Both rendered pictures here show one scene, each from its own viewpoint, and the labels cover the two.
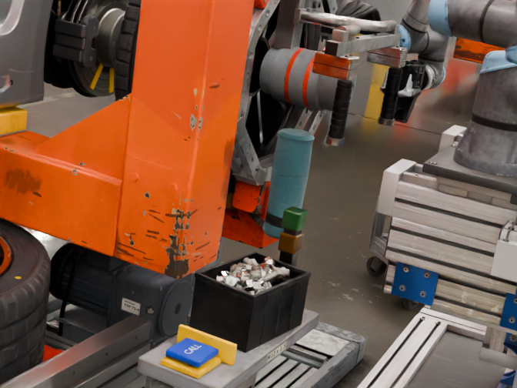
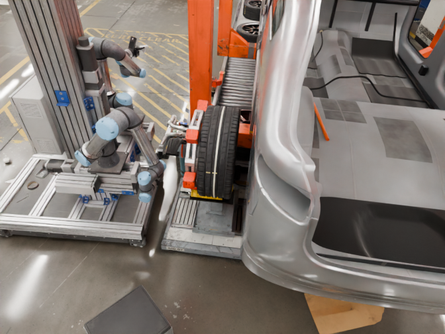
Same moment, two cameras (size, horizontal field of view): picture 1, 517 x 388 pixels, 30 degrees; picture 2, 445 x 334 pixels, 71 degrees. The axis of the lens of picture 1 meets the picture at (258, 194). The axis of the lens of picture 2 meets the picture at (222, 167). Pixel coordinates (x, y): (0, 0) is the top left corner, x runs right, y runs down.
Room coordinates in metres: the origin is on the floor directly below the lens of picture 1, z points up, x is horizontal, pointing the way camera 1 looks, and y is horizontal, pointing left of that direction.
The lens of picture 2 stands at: (4.11, -0.47, 2.32)
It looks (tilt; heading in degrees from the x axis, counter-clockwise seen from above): 43 degrees down; 159
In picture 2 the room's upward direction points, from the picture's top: 4 degrees clockwise
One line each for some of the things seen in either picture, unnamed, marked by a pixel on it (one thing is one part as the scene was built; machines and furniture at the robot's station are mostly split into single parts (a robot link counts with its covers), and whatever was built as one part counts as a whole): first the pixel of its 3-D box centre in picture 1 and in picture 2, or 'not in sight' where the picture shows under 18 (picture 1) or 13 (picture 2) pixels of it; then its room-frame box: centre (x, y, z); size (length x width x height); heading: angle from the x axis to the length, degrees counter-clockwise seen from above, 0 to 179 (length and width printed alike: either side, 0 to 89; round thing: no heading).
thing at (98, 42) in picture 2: not in sight; (104, 75); (1.79, -0.56, 1.19); 0.15 x 0.12 x 0.55; 54
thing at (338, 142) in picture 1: (340, 110); not in sight; (2.16, -0.16, 0.83); 0.04 x 0.04 x 0.16
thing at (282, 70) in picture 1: (308, 78); (187, 148); (2.38, -0.08, 0.85); 0.21 x 0.14 x 0.14; 65
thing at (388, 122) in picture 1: (391, 95); not in sight; (2.46, -0.30, 0.83); 0.04 x 0.04 x 0.16
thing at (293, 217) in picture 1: (294, 219); not in sight; (1.89, -0.08, 0.64); 0.04 x 0.04 x 0.04; 65
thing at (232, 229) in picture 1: (248, 206); not in sight; (2.43, 0.02, 0.48); 0.16 x 0.12 x 0.17; 65
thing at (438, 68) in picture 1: (428, 74); (146, 192); (2.74, -0.43, 0.85); 0.11 x 0.08 x 0.09; 155
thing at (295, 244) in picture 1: (291, 241); not in sight; (1.89, -0.08, 0.59); 0.04 x 0.04 x 0.04; 65
